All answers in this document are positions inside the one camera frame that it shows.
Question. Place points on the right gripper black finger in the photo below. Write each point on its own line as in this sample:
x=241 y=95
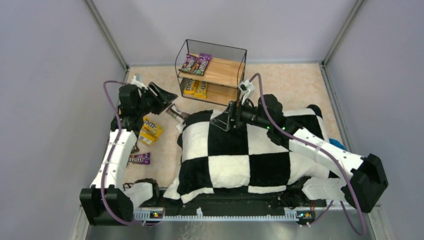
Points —
x=231 y=107
x=224 y=120

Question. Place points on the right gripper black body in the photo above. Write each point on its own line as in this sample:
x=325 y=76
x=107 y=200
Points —
x=235 y=114

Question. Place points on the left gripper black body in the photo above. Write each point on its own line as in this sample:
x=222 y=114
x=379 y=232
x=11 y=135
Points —
x=154 y=99

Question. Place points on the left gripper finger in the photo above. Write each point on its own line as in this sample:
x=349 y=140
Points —
x=161 y=94
x=157 y=104

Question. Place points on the purple brown candy bag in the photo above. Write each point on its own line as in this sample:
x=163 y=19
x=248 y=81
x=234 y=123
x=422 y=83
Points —
x=177 y=114

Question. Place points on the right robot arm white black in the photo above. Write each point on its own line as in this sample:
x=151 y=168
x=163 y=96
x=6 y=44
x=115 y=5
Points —
x=361 y=180

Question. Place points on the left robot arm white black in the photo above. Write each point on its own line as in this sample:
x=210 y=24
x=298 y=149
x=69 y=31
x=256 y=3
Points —
x=106 y=202

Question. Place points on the yellow candy bag shelf left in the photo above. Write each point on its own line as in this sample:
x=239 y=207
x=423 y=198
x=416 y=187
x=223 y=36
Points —
x=191 y=87

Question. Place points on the yellow candy bag shelf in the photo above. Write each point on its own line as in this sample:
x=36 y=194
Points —
x=201 y=90
x=191 y=87

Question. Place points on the yellow candy bag on table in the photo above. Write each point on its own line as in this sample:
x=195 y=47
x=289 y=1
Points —
x=152 y=128

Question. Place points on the yellow candy bag shelf right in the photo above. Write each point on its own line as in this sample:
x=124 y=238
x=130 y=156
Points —
x=201 y=90

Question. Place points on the purple candy bag shelf left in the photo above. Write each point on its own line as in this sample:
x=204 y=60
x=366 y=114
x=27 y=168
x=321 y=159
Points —
x=187 y=66

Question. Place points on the purple candy bag shelf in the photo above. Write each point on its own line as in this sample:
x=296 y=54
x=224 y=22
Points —
x=201 y=64
x=187 y=66

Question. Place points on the purple candy bag shelf right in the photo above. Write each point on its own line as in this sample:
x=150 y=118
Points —
x=201 y=64

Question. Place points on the purple candy bag near base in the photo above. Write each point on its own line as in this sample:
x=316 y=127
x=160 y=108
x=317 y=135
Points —
x=142 y=159

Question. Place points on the black white checkered pillow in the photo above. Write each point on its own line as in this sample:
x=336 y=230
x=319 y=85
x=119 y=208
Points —
x=245 y=159

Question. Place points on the blue cloth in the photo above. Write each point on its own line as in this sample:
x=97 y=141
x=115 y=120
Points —
x=337 y=143

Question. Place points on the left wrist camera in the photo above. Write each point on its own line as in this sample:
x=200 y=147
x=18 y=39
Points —
x=137 y=80

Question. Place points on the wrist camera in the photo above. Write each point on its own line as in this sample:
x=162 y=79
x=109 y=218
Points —
x=246 y=90
x=137 y=80

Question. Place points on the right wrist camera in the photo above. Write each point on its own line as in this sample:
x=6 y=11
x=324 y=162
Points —
x=246 y=90

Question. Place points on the black wire wooden shelf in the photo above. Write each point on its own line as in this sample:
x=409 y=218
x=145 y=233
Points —
x=223 y=74

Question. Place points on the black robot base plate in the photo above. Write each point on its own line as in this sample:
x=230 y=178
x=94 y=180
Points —
x=231 y=203

